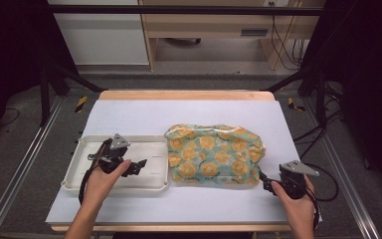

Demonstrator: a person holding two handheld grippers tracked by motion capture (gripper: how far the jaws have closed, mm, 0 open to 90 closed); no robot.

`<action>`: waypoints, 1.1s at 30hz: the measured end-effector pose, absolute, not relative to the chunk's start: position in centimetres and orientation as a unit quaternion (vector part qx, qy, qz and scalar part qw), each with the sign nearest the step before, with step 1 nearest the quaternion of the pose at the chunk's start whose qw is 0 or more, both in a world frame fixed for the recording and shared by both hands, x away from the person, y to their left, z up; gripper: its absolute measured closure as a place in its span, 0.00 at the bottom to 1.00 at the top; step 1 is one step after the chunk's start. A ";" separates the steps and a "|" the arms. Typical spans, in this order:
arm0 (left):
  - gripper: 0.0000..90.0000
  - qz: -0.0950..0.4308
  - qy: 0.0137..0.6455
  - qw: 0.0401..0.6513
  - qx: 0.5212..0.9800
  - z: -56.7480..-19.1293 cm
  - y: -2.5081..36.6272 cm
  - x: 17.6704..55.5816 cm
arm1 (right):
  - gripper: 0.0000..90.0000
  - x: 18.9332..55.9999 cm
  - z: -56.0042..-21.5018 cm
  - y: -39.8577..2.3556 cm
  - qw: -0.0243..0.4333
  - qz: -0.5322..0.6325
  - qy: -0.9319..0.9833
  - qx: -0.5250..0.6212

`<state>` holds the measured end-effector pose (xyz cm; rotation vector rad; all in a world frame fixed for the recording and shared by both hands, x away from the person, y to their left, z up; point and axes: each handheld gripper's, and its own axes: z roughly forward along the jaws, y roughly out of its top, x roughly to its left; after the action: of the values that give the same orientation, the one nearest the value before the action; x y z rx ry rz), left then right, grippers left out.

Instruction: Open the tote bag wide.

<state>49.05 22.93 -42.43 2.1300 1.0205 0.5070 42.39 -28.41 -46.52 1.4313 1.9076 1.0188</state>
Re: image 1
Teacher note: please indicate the person's left hand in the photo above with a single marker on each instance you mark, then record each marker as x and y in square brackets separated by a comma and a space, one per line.
[102, 184]

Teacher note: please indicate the person's right hand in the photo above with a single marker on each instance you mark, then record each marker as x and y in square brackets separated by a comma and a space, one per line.
[298, 209]

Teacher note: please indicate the orange-print green cloth bag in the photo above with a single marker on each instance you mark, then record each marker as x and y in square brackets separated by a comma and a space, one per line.
[212, 154]

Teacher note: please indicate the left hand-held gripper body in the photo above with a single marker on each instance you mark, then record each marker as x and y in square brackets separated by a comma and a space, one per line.
[116, 153]

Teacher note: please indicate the black curtain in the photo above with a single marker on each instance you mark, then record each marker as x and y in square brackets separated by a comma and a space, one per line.
[368, 83]
[10, 49]

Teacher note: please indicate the light wooden desk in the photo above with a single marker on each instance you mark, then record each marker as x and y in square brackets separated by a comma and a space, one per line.
[212, 23]

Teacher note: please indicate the white plastic tray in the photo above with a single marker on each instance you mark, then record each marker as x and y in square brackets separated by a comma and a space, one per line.
[79, 166]

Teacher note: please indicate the white cabinet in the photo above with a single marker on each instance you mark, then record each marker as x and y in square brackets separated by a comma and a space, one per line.
[102, 40]

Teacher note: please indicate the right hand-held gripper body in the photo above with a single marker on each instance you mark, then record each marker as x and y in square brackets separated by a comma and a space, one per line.
[293, 181]

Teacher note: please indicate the yellow-black striped tape piece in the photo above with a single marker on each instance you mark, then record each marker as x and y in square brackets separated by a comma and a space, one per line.
[292, 104]
[81, 104]

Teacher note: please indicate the aluminium floor rail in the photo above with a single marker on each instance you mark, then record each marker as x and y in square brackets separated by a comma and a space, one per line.
[344, 179]
[23, 159]

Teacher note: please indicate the white table mat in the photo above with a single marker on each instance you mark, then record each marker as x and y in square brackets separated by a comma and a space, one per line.
[185, 114]

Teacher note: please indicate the black metal stand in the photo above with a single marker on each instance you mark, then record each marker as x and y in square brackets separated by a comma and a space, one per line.
[320, 96]
[45, 93]

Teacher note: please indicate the black horizontal frame bar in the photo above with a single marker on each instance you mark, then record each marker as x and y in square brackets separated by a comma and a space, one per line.
[179, 10]

